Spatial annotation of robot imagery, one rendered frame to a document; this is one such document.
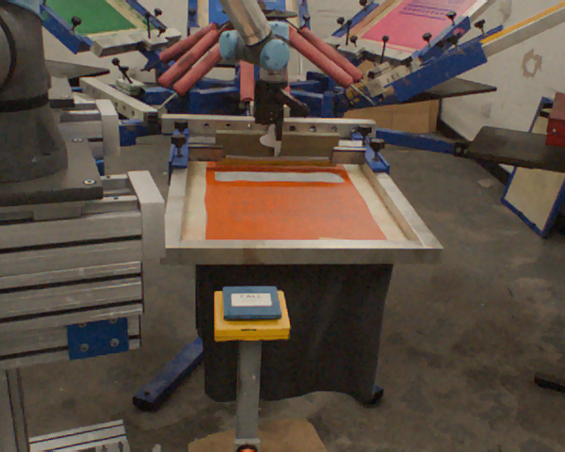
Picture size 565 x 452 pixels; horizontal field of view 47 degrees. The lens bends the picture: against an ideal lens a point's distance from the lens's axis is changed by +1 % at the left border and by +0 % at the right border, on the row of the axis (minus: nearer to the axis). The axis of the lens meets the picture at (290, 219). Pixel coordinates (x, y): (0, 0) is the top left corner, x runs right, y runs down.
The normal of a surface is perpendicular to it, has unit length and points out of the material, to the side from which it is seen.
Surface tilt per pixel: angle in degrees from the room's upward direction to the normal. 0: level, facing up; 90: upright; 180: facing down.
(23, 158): 73
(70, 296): 90
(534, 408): 0
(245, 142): 90
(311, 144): 90
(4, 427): 90
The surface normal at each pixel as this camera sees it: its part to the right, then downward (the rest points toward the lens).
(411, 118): 0.13, 0.10
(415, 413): 0.06, -0.92
